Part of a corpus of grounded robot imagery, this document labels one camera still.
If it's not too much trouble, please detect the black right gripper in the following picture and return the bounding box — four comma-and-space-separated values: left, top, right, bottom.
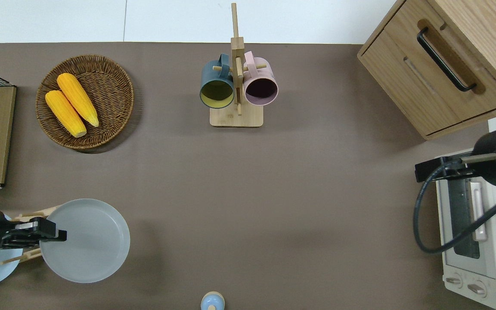
415, 157, 475, 183

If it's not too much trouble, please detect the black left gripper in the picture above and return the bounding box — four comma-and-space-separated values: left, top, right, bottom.
0, 217, 68, 250

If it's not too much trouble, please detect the gray plate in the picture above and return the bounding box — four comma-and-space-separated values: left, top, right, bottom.
39, 198, 131, 284

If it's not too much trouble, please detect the low bamboo plate rack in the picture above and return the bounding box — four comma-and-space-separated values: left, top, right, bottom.
0, 206, 62, 265

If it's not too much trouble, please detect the bamboo mug rack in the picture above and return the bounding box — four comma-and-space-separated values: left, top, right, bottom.
210, 3, 268, 128

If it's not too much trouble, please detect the light wooden drawer cabinet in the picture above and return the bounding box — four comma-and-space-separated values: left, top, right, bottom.
357, 0, 496, 141

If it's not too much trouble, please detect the yellow corn cob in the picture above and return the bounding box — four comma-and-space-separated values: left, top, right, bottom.
56, 72, 100, 128
45, 90, 88, 138

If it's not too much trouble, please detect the brown wicker basket tray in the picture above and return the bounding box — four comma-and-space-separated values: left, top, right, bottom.
36, 54, 135, 150

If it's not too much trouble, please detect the brown table mat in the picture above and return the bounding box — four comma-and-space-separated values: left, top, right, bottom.
0, 42, 496, 310

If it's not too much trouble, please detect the pink mug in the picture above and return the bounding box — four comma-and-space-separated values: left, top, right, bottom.
243, 51, 279, 106

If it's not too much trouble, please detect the dark green mug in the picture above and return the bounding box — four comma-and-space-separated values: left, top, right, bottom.
199, 53, 236, 109

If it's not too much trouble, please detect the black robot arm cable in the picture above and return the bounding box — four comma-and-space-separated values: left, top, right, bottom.
412, 152, 496, 255

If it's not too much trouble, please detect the white oven door handle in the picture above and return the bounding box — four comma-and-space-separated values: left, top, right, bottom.
469, 181, 489, 242

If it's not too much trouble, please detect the black cabinet drawer handle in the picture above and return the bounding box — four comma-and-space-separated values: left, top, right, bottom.
416, 27, 477, 93

